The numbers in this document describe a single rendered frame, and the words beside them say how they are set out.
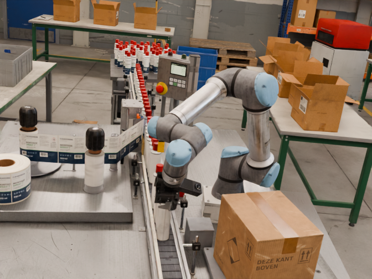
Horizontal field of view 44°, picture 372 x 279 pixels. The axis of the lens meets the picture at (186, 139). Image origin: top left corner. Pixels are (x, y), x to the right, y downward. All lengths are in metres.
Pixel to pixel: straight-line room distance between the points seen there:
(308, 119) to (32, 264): 2.40
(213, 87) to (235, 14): 7.99
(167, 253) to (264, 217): 0.40
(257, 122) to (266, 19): 8.02
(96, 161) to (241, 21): 7.88
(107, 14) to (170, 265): 6.19
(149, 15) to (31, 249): 6.00
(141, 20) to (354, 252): 5.09
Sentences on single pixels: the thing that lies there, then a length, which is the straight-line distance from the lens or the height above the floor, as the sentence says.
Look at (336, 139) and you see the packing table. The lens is 3.65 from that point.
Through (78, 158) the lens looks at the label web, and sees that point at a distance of 2.32.
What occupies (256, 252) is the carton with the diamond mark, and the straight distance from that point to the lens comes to 1.50.
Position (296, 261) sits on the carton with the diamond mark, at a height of 1.03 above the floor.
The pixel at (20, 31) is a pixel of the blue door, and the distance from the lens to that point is 10.23.
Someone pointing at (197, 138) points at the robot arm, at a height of 1.38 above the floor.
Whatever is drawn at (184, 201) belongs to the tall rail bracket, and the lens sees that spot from 1.93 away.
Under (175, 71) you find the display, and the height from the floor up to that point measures 1.42.
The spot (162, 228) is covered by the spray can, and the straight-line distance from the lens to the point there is 1.80.
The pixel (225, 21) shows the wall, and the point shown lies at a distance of 9.69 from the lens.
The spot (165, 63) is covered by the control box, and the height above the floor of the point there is 1.44.
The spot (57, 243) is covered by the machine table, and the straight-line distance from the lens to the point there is 1.91.
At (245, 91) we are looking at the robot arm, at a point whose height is 1.47.
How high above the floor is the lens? 1.91
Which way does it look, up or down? 21 degrees down
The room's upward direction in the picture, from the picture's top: 6 degrees clockwise
